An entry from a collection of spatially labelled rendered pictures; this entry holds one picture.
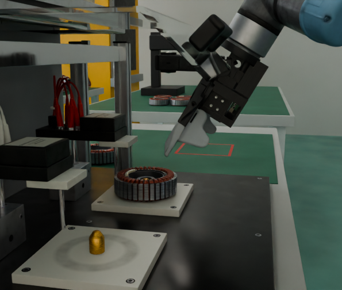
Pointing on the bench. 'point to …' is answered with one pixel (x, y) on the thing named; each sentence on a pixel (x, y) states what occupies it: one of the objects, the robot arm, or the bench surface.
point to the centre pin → (96, 243)
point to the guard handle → (210, 34)
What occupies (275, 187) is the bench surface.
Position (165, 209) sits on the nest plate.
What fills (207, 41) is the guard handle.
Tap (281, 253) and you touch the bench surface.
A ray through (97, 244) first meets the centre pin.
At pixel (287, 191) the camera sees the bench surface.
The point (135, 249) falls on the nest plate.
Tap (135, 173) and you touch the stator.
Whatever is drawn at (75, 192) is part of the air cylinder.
